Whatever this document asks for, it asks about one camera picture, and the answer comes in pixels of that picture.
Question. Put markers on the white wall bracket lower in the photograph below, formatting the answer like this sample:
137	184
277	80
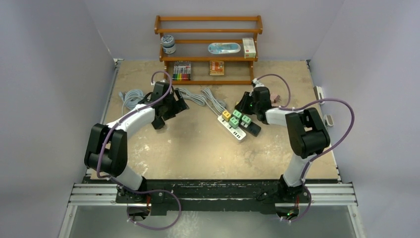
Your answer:
328	120

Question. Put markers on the green plug lower black strip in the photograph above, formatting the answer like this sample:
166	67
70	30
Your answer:
246	120

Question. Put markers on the blue white round tin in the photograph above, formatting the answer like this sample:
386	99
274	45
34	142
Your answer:
168	44

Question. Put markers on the green plug on white strip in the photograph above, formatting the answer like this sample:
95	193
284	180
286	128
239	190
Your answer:
234	122

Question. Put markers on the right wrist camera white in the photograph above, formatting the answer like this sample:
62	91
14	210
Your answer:
256	83

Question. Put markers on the pack of coloured markers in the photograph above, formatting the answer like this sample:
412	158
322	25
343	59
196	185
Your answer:
182	71

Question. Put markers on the green plug upper black strip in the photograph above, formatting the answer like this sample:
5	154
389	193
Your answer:
237	114

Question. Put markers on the small orange book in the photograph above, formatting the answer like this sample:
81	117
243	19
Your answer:
216	68

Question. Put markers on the white power strip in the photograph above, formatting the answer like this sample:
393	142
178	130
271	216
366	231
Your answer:
238	133

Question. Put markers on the white green box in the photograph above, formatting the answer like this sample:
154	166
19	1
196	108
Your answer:
249	48

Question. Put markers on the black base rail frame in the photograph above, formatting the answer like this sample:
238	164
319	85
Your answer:
227	195

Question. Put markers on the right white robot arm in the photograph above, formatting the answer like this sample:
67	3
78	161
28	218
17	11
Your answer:
307	135

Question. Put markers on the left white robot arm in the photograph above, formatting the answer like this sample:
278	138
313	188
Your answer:
107	148

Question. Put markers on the white wall bracket upper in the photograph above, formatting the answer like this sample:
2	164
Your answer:
319	93

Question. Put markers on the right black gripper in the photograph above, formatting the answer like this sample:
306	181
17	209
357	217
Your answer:
241	106

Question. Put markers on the blue packaged toothbrush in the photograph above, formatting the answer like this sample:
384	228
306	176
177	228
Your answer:
224	48

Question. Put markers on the green plug black strip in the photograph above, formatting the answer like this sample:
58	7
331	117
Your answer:
246	120
237	114

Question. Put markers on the yellow plug on white strip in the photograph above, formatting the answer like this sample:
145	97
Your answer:
226	115

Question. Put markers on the coiled grey cable round socket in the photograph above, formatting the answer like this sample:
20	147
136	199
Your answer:
130	99

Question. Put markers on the black power strip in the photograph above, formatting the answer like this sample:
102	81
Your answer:
158	123
251	128

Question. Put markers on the pink plug round socket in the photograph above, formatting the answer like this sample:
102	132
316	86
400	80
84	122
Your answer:
275	98

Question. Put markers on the white wall bracket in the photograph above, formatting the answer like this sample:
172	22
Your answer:
319	93
328	120

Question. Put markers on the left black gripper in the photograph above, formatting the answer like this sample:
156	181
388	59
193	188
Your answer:
179	105

